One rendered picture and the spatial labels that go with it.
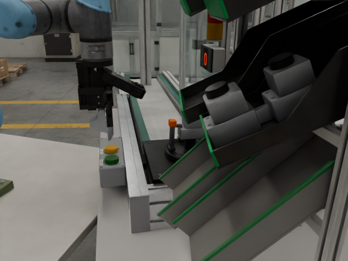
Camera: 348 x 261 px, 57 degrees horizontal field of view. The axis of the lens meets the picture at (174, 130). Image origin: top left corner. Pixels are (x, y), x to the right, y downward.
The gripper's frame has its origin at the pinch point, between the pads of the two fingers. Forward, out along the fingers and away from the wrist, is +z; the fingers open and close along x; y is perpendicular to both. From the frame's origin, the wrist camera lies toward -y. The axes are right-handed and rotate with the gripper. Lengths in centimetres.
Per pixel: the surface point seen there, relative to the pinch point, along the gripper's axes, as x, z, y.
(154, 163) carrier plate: 5.4, 6.7, -10.4
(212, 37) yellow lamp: -15.4, -23.2, -31.4
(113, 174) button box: 3.5, 9.9, 0.2
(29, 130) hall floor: -286, 104, 94
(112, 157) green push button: 0.1, 6.5, 0.2
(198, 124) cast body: 3.7, -3.0, -22.5
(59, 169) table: -17.5, 17.9, 17.5
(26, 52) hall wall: -837, 90, 209
